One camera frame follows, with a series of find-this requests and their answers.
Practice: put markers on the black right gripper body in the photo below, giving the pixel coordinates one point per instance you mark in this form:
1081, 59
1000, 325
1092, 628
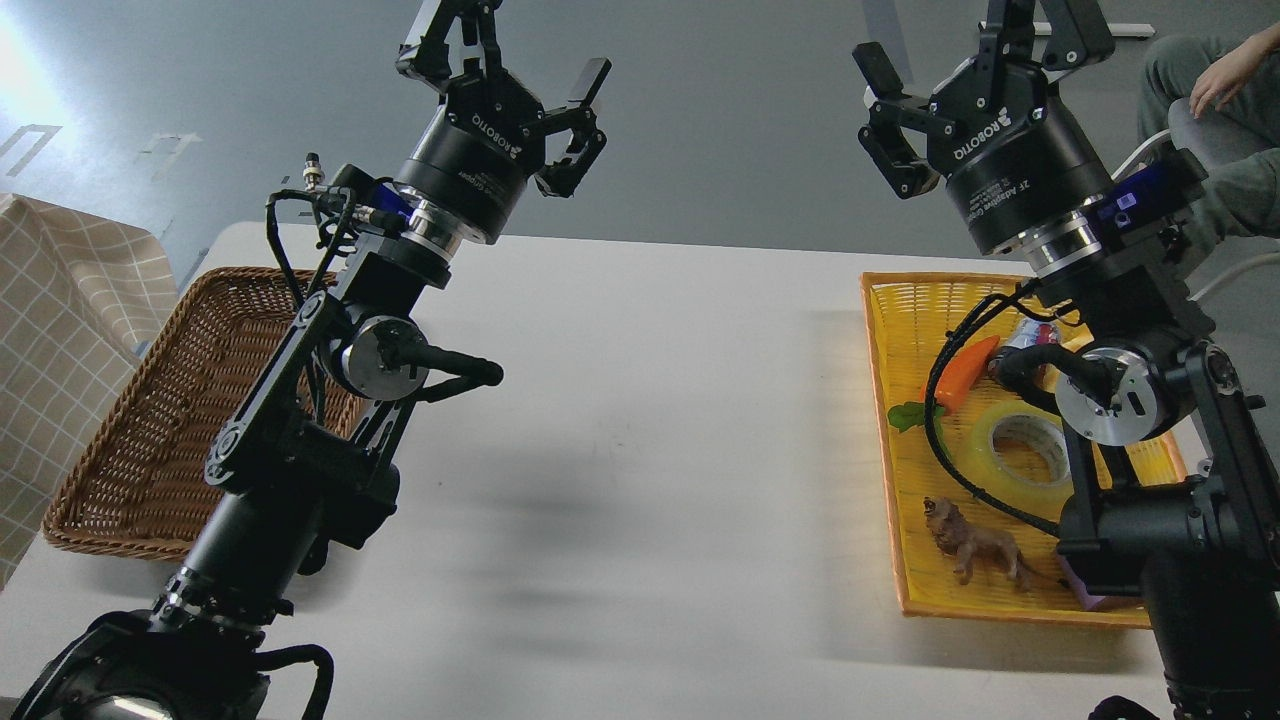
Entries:
1016, 162

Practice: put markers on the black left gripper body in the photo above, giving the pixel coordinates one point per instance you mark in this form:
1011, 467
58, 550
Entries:
474, 160

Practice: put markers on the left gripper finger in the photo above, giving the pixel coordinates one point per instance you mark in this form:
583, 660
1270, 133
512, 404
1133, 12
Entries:
451, 42
560, 177

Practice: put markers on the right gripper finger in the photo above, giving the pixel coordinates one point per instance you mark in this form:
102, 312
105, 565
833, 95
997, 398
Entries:
1079, 35
892, 111

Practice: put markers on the yellow tape roll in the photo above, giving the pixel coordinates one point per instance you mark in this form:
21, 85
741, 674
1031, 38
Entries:
1017, 454

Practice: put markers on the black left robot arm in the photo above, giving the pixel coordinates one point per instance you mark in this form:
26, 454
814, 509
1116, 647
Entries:
307, 458

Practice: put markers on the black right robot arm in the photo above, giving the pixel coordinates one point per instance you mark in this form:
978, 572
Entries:
1175, 495

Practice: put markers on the seated person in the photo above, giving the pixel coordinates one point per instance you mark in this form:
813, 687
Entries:
1231, 89

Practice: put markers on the small soda can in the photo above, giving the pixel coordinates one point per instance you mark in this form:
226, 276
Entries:
1030, 332

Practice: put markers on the toy bread croissant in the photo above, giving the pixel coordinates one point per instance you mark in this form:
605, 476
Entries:
1075, 337

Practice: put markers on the orange toy carrot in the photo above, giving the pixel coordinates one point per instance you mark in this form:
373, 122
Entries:
961, 374

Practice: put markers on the yellow plastic basket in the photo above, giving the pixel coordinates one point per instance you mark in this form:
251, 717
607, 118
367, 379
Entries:
908, 317

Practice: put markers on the brown toy lion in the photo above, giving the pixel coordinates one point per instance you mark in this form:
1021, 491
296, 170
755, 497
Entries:
956, 537

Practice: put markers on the beige checkered cloth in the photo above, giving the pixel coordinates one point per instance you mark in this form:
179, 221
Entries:
80, 297

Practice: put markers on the purple foam block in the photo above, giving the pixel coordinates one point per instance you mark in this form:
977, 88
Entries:
1088, 601

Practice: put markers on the brown wicker basket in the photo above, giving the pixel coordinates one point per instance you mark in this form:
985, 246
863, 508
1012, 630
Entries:
139, 491

